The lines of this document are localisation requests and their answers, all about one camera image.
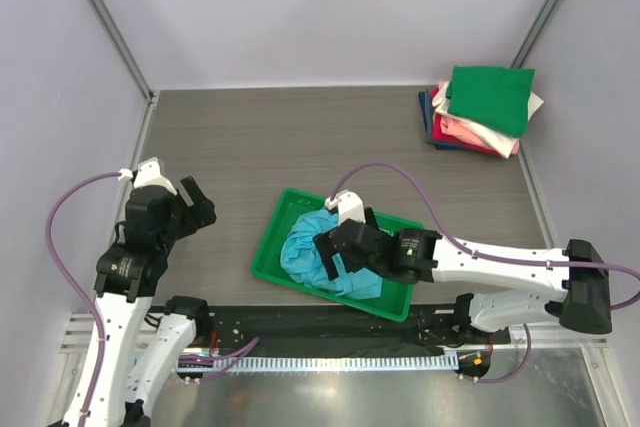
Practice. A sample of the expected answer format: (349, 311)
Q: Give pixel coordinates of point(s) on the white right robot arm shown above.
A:
(567, 285)

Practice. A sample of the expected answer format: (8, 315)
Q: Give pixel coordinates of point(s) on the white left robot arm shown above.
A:
(115, 387)

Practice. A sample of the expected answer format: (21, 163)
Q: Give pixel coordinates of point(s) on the folded green t shirt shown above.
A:
(493, 96)

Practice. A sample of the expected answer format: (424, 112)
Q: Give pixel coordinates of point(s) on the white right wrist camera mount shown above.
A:
(347, 205)

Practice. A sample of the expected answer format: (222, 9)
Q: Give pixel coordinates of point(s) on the light blue t shirt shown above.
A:
(301, 260)

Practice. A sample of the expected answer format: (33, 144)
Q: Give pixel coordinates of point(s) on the folded red t shirt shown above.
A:
(437, 116)

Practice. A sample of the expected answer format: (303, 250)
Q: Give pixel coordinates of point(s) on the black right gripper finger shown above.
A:
(371, 220)
(326, 251)

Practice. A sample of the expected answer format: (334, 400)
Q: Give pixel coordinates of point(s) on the folded navy t shirt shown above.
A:
(425, 107)

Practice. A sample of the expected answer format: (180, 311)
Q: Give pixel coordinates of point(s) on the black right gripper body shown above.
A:
(353, 266)

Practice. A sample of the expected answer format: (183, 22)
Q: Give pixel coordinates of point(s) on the folded cream t shirt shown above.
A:
(503, 144)

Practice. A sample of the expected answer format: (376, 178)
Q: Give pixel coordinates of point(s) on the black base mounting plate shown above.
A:
(325, 331)

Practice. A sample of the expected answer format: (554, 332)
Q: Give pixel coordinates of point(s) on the aluminium corner post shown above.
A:
(115, 36)
(541, 21)

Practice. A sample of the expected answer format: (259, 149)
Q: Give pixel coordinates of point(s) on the right aluminium corner post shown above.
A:
(541, 21)

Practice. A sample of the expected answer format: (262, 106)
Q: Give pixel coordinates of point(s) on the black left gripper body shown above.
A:
(168, 229)

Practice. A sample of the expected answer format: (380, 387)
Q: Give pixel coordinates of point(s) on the green plastic tray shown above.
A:
(395, 299)

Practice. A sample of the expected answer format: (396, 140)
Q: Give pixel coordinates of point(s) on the slotted grey cable duct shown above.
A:
(250, 365)

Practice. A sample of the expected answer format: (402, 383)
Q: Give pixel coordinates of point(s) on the left aluminium corner post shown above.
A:
(115, 36)

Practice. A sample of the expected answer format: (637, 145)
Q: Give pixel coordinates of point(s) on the aluminium frame rail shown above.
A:
(543, 335)

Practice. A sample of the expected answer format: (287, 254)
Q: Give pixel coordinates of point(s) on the folded pink t shirt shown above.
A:
(455, 128)

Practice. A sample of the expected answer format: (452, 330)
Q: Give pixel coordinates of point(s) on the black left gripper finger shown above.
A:
(200, 214)
(193, 190)

